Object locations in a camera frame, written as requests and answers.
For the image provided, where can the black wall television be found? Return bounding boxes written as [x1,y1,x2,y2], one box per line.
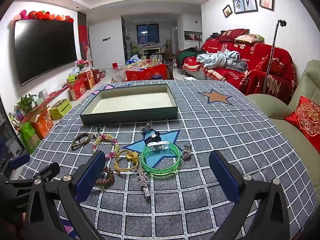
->
[14,19,78,86]

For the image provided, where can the silver pole with mount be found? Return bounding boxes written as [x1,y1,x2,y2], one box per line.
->
[262,19,287,95]

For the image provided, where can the brown spiral hair tie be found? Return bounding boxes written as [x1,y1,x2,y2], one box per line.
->
[95,166,116,188]

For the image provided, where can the green translucent bangle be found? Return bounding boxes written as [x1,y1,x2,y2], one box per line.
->
[141,141,181,177]

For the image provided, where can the heart rhinestone brooch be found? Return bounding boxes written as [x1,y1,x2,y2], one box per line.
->
[182,143,193,161]

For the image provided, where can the light blue crumpled clothes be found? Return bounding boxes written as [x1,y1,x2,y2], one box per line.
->
[196,50,248,71]

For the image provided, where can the white side table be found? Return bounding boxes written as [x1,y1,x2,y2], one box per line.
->
[141,46,162,58]

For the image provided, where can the brown braided bracelet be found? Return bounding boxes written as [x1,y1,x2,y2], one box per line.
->
[71,132,92,151]

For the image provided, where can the dark window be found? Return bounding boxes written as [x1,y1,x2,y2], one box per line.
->
[136,23,160,44]

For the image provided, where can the green wooden crate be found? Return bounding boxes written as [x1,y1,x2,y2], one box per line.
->
[48,98,73,120]

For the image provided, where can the green shallow tray box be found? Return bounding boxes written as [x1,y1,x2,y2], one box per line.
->
[80,83,178,125]

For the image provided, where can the silver star hair clip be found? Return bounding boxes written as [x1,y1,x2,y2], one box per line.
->
[136,169,152,201]

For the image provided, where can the sofa with red cover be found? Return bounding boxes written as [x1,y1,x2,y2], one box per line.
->
[181,29,297,105]

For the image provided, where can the black hair claw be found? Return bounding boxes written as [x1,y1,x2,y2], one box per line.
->
[143,131,161,144]

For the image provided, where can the black wedding photo frame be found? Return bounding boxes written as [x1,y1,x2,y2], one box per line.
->
[232,0,246,14]
[243,0,259,13]

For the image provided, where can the pastel beaded bracelet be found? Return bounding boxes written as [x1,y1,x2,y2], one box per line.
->
[91,133,119,159]

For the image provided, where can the red sofa pillow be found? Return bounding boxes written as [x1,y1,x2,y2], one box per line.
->
[217,28,250,42]

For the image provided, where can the orange gift bag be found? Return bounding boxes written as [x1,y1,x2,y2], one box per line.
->
[30,109,54,139]

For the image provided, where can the red photo picture frame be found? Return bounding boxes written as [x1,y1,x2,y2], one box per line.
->
[259,0,274,11]

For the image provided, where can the yellow flower hair tie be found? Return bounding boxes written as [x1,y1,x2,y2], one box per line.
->
[114,149,140,176]

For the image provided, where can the grey checked star tablecloth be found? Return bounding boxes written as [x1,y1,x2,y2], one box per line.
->
[19,80,318,240]

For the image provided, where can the pale green armchair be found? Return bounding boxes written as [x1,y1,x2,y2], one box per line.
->
[246,60,320,182]

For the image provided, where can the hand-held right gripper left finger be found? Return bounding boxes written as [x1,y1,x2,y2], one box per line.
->
[25,150,107,240]

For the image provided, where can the small dark picture frame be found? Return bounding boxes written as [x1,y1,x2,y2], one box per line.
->
[222,4,233,18]

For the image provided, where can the red embroidered cushion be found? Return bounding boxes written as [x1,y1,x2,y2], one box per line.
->
[284,95,320,145]

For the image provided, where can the stack of red gift boxes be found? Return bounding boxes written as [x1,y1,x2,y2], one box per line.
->
[67,68,106,101]

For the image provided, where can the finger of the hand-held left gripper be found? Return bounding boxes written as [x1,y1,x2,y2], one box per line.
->
[9,153,31,171]
[4,162,61,188]

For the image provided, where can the floral sofa pillow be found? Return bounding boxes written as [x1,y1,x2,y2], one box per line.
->
[235,33,265,43]

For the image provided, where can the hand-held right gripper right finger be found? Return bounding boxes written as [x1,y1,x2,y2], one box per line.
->
[209,151,290,240]

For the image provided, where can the row of paper flowers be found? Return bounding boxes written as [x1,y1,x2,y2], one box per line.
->
[12,9,75,23]

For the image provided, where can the dark green cloth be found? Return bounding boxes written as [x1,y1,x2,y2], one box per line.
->
[176,47,201,63]

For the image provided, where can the green plastic bag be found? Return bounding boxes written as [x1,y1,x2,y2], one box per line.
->
[19,122,41,154]

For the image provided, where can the green potted plant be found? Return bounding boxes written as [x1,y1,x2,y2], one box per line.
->
[16,93,37,113]

